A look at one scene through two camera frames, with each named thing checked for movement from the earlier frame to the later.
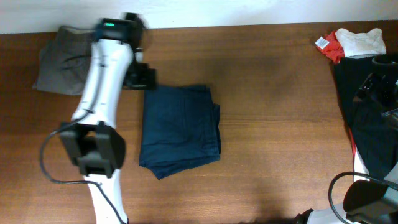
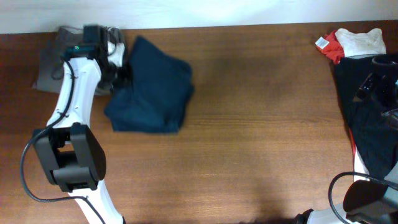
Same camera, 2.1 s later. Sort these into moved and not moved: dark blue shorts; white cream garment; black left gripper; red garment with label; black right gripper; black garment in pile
Moved: black left gripper; dark blue shorts
Not moved: black garment in pile; red garment with label; black right gripper; white cream garment
